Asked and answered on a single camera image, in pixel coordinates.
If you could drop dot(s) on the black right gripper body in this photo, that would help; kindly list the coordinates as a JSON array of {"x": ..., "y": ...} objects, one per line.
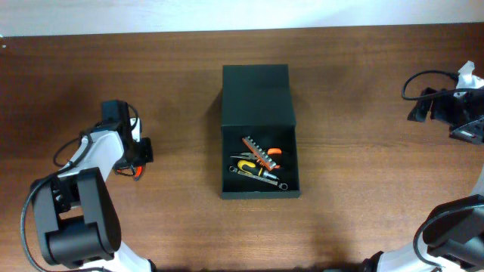
[{"x": 431, "y": 106}]

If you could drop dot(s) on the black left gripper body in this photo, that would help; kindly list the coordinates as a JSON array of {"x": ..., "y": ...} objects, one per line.
[{"x": 144, "y": 151}]

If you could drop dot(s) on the red small cutting pliers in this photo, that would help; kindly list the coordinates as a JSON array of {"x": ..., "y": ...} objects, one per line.
[{"x": 134, "y": 172}]

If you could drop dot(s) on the chrome ratchet wrench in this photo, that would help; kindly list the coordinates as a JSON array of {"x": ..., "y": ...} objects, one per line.
[{"x": 261, "y": 178}]

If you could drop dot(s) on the yellow black stubby screwdriver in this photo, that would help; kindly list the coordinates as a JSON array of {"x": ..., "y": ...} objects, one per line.
[{"x": 252, "y": 169}]

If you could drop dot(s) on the orange socket rail with sockets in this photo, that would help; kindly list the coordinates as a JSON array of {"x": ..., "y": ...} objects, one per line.
[{"x": 263, "y": 156}]

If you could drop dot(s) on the black gift box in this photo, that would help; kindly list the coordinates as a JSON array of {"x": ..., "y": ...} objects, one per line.
[{"x": 256, "y": 103}]

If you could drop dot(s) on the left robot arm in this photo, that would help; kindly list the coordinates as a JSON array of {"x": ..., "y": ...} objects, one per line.
[{"x": 76, "y": 223}]

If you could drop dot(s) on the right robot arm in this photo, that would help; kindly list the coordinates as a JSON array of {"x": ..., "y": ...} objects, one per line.
[{"x": 451, "y": 238}]

